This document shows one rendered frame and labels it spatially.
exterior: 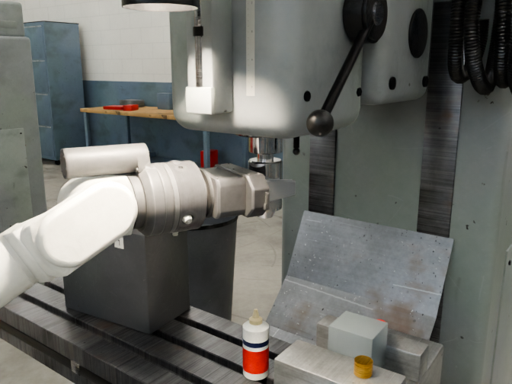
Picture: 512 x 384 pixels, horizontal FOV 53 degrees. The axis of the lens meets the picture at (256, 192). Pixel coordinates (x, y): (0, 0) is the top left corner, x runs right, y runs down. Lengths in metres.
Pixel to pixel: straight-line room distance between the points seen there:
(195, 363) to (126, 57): 6.83
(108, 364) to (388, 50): 0.64
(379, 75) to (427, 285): 0.44
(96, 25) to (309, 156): 7.08
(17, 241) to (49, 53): 7.34
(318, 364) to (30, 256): 0.36
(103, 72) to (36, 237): 7.43
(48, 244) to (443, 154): 0.69
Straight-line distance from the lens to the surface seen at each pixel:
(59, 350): 1.02
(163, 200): 0.60
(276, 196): 0.68
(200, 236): 2.57
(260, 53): 0.58
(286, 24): 0.57
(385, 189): 1.03
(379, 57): 0.73
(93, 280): 1.02
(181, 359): 0.89
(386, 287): 1.02
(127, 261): 0.94
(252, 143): 0.68
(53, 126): 7.90
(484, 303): 1.04
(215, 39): 0.59
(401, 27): 0.77
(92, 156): 0.60
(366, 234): 1.06
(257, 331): 0.79
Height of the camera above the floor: 1.39
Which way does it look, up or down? 14 degrees down
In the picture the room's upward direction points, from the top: straight up
